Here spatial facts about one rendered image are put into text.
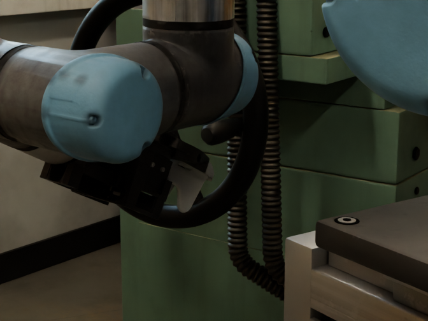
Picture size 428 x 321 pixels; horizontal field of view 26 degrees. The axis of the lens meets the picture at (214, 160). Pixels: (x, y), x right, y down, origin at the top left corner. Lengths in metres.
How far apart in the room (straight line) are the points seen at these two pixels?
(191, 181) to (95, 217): 2.08
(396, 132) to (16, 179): 1.78
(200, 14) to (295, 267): 0.21
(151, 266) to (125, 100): 0.75
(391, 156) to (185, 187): 0.31
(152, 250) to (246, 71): 0.63
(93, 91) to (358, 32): 0.24
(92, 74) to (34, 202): 2.19
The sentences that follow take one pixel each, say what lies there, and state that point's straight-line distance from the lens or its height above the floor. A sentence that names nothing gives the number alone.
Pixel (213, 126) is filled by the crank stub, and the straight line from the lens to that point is 0.95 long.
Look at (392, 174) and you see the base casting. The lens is 1.13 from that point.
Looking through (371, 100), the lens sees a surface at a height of 0.81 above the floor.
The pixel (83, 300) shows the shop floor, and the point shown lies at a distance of 2.63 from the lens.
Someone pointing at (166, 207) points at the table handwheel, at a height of 0.69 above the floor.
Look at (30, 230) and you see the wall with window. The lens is 2.82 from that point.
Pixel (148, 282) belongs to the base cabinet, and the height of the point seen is 0.50.
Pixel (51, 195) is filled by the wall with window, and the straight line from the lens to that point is 2.85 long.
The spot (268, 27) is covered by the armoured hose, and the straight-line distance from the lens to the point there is 1.05.
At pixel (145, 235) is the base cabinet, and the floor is 0.57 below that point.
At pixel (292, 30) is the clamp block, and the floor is 0.90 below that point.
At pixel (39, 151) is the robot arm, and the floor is 0.83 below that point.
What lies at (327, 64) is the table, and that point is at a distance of 1.04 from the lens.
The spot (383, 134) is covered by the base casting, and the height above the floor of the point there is 0.77.
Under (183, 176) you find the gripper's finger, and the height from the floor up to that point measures 0.77.
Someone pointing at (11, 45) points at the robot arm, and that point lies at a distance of 0.72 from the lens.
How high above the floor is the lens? 1.01
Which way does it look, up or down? 14 degrees down
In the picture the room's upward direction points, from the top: straight up
